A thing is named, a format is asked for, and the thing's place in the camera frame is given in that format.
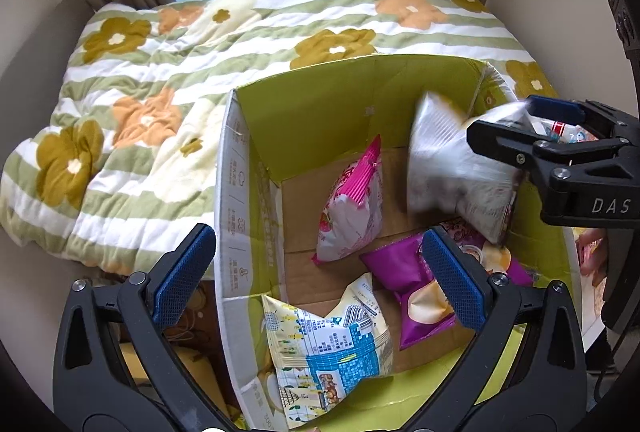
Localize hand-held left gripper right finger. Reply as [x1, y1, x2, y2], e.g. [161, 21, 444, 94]
[400, 227, 588, 432]

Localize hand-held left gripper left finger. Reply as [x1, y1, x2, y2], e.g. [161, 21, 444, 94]
[52, 223, 236, 432]

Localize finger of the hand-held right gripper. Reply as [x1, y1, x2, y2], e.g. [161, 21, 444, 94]
[525, 95, 626, 140]
[466, 116, 633, 185]

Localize silver snack bag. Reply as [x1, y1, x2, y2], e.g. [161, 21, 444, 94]
[406, 91, 538, 247]

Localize green-lined cardboard box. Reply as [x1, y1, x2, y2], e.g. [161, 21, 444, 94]
[212, 53, 587, 432]

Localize person's right hand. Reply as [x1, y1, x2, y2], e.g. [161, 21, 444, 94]
[575, 228, 609, 289]

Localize red and white snack packet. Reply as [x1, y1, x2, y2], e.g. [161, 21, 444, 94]
[542, 118, 600, 146]

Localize purple chip bag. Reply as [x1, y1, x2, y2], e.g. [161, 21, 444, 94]
[359, 232, 458, 352]

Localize purple packet with cup print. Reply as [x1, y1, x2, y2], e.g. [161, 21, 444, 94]
[440, 217, 535, 287]

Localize yellow packets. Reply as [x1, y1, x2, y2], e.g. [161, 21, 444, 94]
[117, 281, 247, 432]

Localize pink and white snack bag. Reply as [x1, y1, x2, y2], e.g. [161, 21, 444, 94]
[312, 134, 385, 267]

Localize blue and yellow snack bag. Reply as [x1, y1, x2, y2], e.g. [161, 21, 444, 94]
[261, 273, 393, 430]

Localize green striped floral quilt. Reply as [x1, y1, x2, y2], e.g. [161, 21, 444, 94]
[0, 0, 562, 277]

